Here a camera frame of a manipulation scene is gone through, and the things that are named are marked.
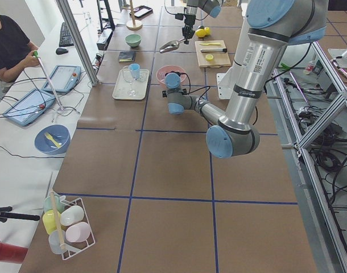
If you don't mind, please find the steel ice scoop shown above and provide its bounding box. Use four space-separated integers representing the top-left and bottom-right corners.
159 38 185 53

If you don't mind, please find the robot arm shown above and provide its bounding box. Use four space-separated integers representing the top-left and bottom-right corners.
163 1 328 158
182 0 223 44

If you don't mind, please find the light blue cup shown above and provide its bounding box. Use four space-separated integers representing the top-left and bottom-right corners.
129 63 141 80

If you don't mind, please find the white plastic cup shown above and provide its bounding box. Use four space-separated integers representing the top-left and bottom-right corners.
60 205 85 226

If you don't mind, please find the green plastic cup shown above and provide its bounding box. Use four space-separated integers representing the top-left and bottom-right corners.
43 196 65 213

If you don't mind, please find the pink plastic cup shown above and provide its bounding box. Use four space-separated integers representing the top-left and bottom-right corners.
65 222 91 243

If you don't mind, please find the yellow plastic cup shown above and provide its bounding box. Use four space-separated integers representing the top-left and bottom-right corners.
42 209 57 235

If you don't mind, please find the clear plastic cup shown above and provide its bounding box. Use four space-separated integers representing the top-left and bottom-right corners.
48 230 66 254

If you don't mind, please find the whole yellow lemon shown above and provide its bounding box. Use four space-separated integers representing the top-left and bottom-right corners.
195 28 206 38

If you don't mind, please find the pink bowl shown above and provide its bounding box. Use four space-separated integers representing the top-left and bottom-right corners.
156 65 187 88

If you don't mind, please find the yellow plastic knife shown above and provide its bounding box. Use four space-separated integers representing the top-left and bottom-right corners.
199 43 221 46

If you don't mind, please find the steel muddler black tip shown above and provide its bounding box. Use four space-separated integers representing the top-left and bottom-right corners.
200 48 228 53

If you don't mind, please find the lemon half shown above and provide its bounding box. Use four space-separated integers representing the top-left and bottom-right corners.
205 54 214 61

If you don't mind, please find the wooden cutting board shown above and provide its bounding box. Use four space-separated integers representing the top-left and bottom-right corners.
195 40 232 68

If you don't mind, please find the cream bear serving tray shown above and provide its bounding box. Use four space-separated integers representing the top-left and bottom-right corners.
112 69 150 100

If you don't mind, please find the clear wine glass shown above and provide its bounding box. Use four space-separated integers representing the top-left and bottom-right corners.
122 66 136 97

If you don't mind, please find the green bowl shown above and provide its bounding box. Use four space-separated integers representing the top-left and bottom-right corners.
125 34 142 48

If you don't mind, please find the wooden paper towel stand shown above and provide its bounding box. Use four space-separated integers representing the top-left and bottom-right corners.
126 0 143 31

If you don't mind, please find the grey and yellow cloth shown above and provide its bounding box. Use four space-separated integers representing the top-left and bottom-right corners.
118 51 136 63

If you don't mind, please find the far teach pendant tablet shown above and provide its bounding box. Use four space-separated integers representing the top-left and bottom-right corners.
49 65 82 94

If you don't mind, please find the teach pendant tablet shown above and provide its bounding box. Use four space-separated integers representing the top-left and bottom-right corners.
2 89 56 126
49 65 82 94

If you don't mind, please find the black keyboard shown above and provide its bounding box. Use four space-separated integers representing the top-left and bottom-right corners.
59 22 74 47

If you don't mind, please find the black computer mouse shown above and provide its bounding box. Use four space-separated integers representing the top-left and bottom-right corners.
55 47 69 55

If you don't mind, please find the blue bowl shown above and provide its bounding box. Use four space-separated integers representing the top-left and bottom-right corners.
34 125 71 155

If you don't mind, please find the yellow plastic fork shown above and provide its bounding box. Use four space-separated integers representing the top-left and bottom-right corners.
44 132 61 148

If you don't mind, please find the silver stick green tip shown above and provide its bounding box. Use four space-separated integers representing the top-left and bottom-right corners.
32 50 80 115

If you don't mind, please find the near teach pendant tablet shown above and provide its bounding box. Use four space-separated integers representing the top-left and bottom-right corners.
2 89 56 126

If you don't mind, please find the person in black shirt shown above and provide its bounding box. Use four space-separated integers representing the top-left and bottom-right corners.
0 14 39 82

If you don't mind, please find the red cylinder object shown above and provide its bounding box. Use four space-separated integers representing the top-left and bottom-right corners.
0 242 28 264

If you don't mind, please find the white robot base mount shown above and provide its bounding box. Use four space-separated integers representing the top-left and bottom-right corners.
216 42 242 100

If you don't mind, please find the aluminium frame post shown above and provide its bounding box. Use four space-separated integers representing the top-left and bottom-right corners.
56 0 98 86

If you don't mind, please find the aluminium truss frame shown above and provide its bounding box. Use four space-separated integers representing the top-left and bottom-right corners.
266 42 347 272

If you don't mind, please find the white wire cup rack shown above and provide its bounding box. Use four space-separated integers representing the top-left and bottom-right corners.
48 191 96 260

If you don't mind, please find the black tripod handle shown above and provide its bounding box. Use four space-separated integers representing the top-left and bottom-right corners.
0 206 40 223

